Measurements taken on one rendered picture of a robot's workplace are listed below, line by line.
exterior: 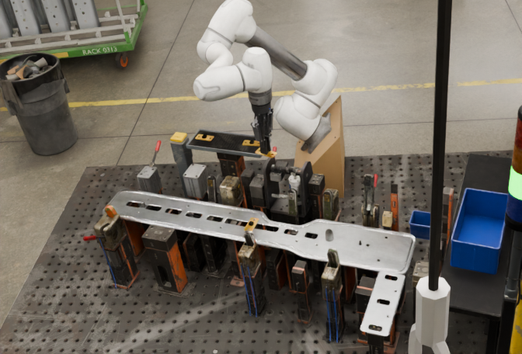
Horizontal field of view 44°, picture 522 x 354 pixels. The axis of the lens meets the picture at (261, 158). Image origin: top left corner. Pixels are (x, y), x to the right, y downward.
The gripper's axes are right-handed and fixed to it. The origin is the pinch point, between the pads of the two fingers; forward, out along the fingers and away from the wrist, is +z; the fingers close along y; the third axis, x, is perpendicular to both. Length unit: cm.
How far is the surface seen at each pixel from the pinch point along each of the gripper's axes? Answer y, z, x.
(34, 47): -176, 118, -389
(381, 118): -226, 134, -50
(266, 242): 16.8, 35.4, 7.8
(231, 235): 19.6, 35.9, -7.3
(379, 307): 28, 33, 62
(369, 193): -13.0, 20.0, 39.0
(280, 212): -5.4, 39.2, 0.9
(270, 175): -5.3, 19.8, -2.5
